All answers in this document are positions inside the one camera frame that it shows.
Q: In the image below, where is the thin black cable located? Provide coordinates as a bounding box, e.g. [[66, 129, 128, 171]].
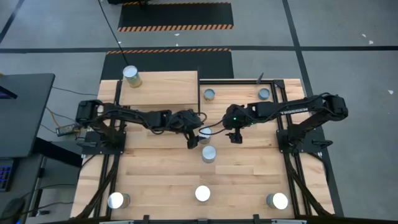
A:
[[51, 86, 99, 96]]

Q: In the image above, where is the tall silver-lid tin can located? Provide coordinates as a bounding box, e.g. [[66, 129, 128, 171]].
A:
[[198, 126, 213, 145], [266, 192, 289, 210], [107, 192, 131, 210]]

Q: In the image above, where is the black aluminium table frame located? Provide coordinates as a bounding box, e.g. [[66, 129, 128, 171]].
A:
[[74, 79, 335, 224]]

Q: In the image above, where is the green circuit board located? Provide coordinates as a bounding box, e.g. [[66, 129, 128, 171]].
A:
[[55, 123, 82, 138]]

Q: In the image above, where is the black keyboard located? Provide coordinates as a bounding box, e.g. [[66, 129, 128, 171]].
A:
[[0, 158, 14, 192]]

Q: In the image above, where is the tall cream Peach can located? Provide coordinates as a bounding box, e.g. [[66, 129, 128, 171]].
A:
[[195, 185, 211, 203]]

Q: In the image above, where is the dark grey desk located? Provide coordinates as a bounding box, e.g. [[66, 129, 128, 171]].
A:
[[0, 73, 56, 159]]

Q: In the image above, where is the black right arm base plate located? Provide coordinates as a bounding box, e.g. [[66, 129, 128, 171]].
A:
[[276, 128, 333, 154]]

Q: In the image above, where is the tall teal Cherries can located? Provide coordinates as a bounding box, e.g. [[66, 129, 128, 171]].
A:
[[201, 145, 217, 164]]

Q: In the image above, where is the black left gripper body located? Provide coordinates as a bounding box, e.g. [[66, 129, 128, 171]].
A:
[[170, 108, 203, 134]]

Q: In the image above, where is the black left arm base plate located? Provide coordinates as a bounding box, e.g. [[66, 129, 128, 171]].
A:
[[81, 130, 127, 156]]

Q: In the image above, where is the wooden shelf with black legs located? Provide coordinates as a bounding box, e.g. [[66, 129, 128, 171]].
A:
[[119, 70, 201, 116]]

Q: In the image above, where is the black computer mouse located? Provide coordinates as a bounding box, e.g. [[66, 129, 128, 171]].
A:
[[0, 198, 25, 219]]

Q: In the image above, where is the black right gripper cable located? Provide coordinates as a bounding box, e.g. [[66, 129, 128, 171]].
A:
[[198, 119, 231, 136]]

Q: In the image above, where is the grey keyboard tray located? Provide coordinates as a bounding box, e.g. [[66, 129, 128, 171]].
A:
[[0, 154, 44, 224]]

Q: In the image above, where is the long black floor cable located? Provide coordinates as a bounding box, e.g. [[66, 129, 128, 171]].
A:
[[97, 0, 131, 68]]

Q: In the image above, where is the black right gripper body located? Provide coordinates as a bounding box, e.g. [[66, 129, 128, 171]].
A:
[[222, 104, 254, 130]]

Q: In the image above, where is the black desk leg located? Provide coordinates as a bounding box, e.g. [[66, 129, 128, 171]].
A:
[[32, 136, 84, 169]]

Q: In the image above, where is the tall can yellow-green label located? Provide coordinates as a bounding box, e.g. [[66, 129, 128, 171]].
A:
[[122, 64, 143, 89]]

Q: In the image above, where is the short teal can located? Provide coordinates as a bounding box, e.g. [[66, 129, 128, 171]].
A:
[[257, 88, 271, 101]]

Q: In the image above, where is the black hazard-striped floor mat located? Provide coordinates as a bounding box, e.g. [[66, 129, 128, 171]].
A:
[[117, 1, 234, 32], [99, 48, 234, 82]]

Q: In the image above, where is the orange cable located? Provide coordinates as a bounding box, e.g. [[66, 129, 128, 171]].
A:
[[45, 107, 62, 128]]

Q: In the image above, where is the short yellow green can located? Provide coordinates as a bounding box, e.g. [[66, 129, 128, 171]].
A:
[[203, 88, 216, 102]]

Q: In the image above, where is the dark screen with blue glow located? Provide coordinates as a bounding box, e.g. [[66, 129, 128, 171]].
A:
[[0, 84, 18, 101]]

